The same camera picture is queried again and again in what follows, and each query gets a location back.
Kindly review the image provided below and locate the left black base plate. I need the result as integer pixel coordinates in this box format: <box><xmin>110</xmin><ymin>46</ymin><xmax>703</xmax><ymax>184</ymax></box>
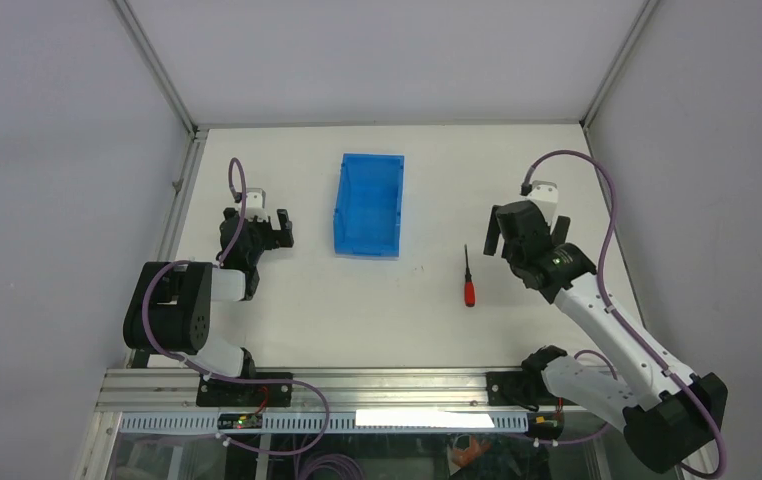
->
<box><xmin>195</xmin><ymin>371</ymin><xmax>293</xmax><ymax>408</ymax></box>

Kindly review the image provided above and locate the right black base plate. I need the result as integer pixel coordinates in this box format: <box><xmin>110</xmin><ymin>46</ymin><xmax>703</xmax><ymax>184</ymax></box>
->
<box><xmin>485</xmin><ymin>370</ymin><xmax>558</xmax><ymax>412</ymax></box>

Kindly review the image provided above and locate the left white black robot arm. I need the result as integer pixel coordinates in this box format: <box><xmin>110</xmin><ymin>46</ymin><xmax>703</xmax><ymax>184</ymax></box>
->
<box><xmin>123</xmin><ymin>207</ymin><xmax>294</xmax><ymax>380</ymax></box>

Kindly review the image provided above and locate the white slotted cable duct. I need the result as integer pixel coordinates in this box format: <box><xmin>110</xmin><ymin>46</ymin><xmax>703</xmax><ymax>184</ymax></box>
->
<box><xmin>120</xmin><ymin>409</ymin><xmax>528</xmax><ymax>436</ymax></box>

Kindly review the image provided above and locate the blue plastic bin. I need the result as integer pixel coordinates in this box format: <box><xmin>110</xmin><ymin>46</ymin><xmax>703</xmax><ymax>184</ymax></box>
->
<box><xmin>333</xmin><ymin>153</ymin><xmax>405</xmax><ymax>258</ymax></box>

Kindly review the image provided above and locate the red handled screwdriver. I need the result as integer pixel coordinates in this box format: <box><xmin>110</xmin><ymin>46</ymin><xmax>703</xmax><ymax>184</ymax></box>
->
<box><xmin>464</xmin><ymin>245</ymin><xmax>476</xmax><ymax>308</ymax></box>

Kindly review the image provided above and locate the aluminium front rail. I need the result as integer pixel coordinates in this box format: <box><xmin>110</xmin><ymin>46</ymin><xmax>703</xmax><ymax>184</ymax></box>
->
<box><xmin>95</xmin><ymin>367</ymin><xmax>501</xmax><ymax>412</ymax></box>

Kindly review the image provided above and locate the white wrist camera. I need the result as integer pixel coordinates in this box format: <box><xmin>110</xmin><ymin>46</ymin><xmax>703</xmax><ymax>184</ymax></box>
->
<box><xmin>525</xmin><ymin>180</ymin><xmax>559</xmax><ymax>227</ymax></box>
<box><xmin>243</xmin><ymin>188</ymin><xmax>270</xmax><ymax>222</ymax></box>

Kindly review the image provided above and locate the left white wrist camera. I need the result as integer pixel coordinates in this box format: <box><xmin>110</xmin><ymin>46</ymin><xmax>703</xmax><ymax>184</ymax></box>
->
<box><xmin>243</xmin><ymin>188</ymin><xmax>270</xmax><ymax>222</ymax></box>

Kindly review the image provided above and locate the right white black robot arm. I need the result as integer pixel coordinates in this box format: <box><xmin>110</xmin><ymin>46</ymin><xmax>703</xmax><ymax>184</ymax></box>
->
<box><xmin>484</xmin><ymin>200</ymin><xmax>728</xmax><ymax>478</ymax></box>

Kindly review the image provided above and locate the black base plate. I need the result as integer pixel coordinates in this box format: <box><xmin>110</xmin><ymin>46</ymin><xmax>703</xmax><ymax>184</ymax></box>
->
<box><xmin>485</xmin><ymin>370</ymin><xmax>558</xmax><ymax>412</ymax></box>
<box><xmin>195</xmin><ymin>371</ymin><xmax>293</xmax><ymax>408</ymax></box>

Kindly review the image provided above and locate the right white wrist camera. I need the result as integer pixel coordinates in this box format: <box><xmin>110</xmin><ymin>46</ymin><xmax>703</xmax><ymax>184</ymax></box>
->
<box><xmin>525</xmin><ymin>180</ymin><xmax>559</xmax><ymax>227</ymax></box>

